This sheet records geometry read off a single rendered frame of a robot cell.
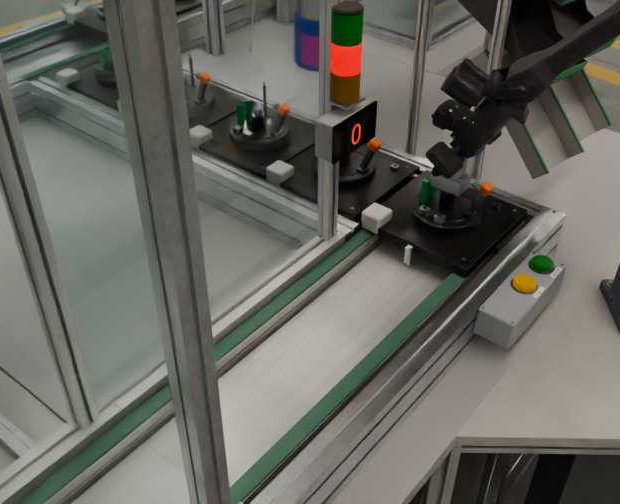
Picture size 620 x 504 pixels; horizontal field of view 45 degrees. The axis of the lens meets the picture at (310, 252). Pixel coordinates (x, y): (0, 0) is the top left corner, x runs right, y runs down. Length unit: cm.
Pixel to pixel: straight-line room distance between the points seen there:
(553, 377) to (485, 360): 12
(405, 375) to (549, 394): 28
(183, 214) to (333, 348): 78
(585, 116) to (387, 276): 66
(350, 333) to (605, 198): 79
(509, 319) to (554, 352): 15
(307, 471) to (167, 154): 66
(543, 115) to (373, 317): 63
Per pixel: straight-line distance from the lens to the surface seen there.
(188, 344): 60
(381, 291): 138
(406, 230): 145
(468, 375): 133
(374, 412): 113
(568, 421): 131
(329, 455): 108
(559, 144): 170
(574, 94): 183
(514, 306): 133
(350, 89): 123
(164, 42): 47
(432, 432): 124
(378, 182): 158
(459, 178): 143
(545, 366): 139
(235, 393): 121
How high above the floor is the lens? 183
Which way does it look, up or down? 39 degrees down
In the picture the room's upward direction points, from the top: straight up
